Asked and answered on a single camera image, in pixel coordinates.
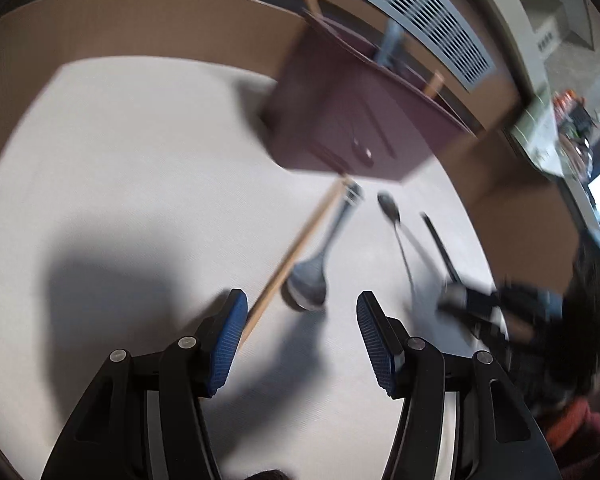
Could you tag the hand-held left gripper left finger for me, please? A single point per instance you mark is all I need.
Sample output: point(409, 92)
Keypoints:
point(227, 345)

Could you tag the white green carton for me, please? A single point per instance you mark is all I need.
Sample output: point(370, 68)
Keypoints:
point(535, 130)

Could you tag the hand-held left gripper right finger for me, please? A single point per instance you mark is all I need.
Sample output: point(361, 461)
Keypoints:
point(375, 345)

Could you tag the maroon utensil holder box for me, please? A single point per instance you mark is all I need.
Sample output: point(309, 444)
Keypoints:
point(340, 110)

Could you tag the large grey serving spoon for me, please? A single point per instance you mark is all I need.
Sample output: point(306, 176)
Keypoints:
point(307, 280)

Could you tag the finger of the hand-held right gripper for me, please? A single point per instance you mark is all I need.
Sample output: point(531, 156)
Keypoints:
point(505, 327)
point(472, 300)

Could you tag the red clothing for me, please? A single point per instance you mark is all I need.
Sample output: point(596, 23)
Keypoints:
point(575, 420)

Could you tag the group of condiment bottles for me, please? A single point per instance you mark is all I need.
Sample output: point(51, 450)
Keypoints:
point(570, 110)

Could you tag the small dark metal spoon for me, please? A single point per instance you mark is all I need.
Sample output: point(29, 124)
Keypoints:
point(389, 206)

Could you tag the grey vent grille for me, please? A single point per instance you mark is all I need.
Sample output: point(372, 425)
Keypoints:
point(430, 15)

